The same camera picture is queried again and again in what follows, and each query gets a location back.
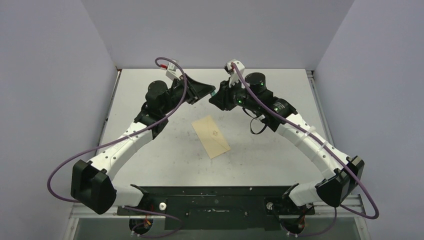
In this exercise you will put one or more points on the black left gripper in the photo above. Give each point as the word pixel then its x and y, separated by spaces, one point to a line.
pixel 194 90

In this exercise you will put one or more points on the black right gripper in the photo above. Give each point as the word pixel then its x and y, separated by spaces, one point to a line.
pixel 222 98

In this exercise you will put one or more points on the cream paper envelope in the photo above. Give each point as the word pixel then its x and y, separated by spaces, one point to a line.
pixel 210 136

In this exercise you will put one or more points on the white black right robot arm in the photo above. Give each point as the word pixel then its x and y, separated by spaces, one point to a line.
pixel 333 164

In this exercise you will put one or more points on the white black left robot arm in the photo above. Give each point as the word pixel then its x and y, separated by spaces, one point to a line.
pixel 91 182

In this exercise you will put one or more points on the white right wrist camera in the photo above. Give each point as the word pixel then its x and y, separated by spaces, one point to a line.
pixel 232 67

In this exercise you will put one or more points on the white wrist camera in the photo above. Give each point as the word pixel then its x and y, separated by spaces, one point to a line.
pixel 232 67
pixel 170 70

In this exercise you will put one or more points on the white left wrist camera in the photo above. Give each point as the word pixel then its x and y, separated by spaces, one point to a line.
pixel 170 70

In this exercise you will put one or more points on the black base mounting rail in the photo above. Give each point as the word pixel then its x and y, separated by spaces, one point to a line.
pixel 218 208

